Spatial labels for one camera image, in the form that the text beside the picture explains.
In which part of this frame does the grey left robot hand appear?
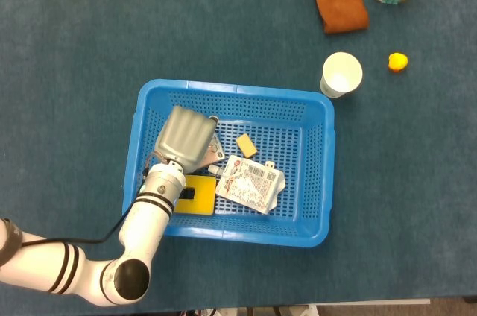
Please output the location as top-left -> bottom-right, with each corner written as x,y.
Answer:
154,105 -> 219,175

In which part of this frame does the blue perforated plastic basket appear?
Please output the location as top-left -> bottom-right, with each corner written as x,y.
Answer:
121,78 -> 335,248

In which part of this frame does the small yellow sponge block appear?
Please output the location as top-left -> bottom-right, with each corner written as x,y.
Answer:
235,133 -> 259,158

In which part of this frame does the white printed spout pouch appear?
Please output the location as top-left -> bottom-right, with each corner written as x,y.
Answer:
207,154 -> 287,215

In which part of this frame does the teal felt table cover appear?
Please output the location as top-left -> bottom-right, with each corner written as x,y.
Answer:
0,0 -> 477,313

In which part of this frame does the white paper cup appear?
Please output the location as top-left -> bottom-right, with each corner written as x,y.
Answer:
319,51 -> 364,99

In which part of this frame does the yellow rubber duck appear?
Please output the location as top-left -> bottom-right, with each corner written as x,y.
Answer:
387,52 -> 409,73

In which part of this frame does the yellow rectangular frame with hole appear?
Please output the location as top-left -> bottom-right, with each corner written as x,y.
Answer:
174,174 -> 218,217

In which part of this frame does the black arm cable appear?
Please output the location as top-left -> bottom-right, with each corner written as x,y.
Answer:
21,150 -> 159,245

